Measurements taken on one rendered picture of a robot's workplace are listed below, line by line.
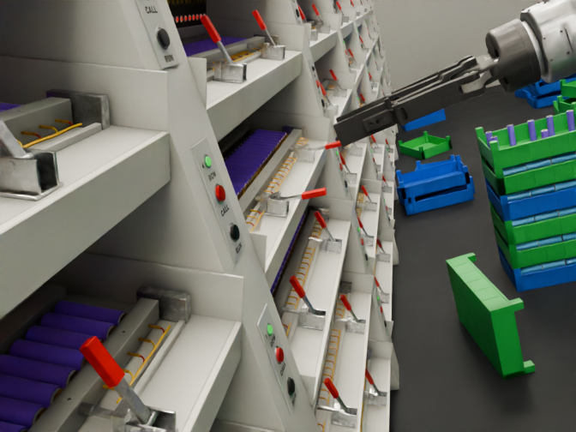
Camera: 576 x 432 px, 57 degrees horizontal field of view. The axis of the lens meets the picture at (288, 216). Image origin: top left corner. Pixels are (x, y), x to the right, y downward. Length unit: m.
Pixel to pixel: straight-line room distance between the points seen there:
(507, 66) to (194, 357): 0.45
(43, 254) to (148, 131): 0.18
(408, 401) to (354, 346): 0.35
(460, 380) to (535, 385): 0.17
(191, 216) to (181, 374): 0.14
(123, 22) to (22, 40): 0.10
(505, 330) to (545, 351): 0.18
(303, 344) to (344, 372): 0.26
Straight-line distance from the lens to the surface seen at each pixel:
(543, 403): 1.38
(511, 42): 0.65
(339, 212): 1.21
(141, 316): 0.50
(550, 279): 1.77
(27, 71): 0.52
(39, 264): 0.33
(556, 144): 1.62
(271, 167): 0.88
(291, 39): 1.14
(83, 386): 0.43
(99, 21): 0.48
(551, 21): 0.65
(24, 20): 0.52
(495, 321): 1.34
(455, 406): 1.39
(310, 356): 0.78
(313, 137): 1.16
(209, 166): 0.52
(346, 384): 1.03
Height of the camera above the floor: 0.92
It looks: 19 degrees down
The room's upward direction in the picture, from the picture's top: 18 degrees counter-clockwise
